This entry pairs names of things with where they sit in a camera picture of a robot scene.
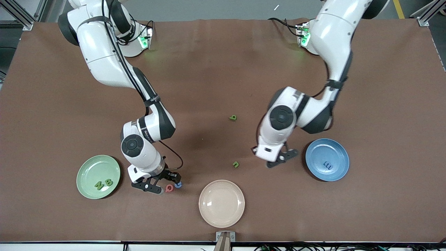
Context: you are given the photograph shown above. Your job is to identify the light green round plate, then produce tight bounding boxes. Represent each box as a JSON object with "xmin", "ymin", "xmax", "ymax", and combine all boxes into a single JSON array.
[{"xmin": 76, "ymin": 155, "xmax": 121, "ymax": 200}]

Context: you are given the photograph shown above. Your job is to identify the aluminium frame profile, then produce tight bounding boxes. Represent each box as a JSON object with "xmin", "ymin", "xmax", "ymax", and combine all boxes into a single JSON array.
[
  {"xmin": 410, "ymin": 0, "xmax": 446, "ymax": 27},
  {"xmin": 0, "ymin": 0, "xmax": 33, "ymax": 31}
]

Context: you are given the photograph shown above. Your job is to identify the black base power cable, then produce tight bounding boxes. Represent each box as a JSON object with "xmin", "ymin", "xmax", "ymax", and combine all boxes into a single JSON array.
[{"xmin": 268, "ymin": 17, "xmax": 301, "ymax": 37}]

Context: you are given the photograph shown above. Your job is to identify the brown table cover sheet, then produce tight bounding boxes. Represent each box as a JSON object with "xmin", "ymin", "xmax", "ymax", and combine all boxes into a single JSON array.
[{"xmin": 0, "ymin": 18, "xmax": 446, "ymax": 243}]

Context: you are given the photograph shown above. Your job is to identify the blue round plate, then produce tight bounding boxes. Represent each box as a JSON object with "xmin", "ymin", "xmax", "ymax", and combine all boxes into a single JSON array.
[{"xmin": 305, "ymin": 138, "xmax": 350, "ymax": 182}]

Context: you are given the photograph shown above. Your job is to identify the grey metal bracket with post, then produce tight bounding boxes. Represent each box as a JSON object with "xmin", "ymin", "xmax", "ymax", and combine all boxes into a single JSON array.
[{"xmin": 216, "ymin": 231, "xmax": 236, "ymax": 251}]

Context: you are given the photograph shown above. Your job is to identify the cream round plate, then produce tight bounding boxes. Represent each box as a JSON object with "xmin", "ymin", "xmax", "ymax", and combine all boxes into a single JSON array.
[{"xmin": 199, "ymin": 180, "xmax": 245, "ymax": 228}]

